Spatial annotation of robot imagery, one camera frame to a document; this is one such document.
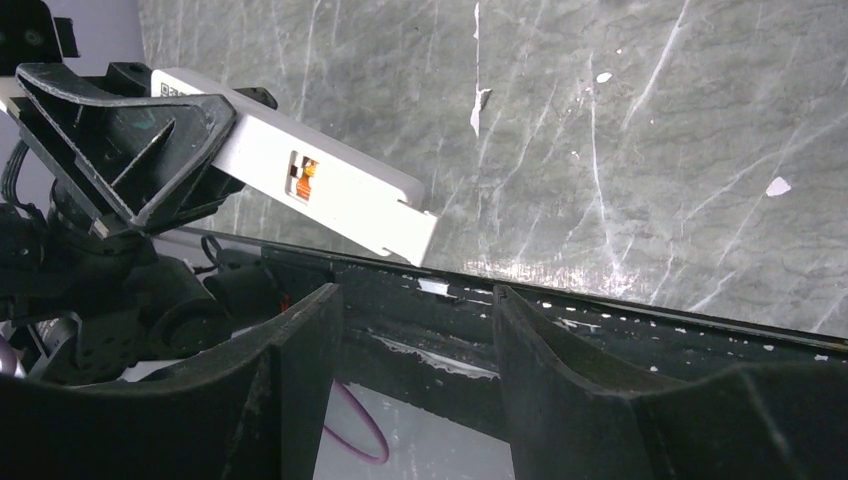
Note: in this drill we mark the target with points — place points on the orange battery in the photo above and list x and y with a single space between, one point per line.
307 172

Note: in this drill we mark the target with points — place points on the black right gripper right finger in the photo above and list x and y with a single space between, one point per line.
574 411

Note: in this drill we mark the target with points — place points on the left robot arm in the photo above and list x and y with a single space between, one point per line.
102 165

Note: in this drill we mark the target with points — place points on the white air conditioner remote control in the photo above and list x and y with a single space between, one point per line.
343 189

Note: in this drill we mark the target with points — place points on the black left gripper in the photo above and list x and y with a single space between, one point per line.
40 119

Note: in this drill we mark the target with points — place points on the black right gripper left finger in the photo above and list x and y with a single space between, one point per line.
252 407

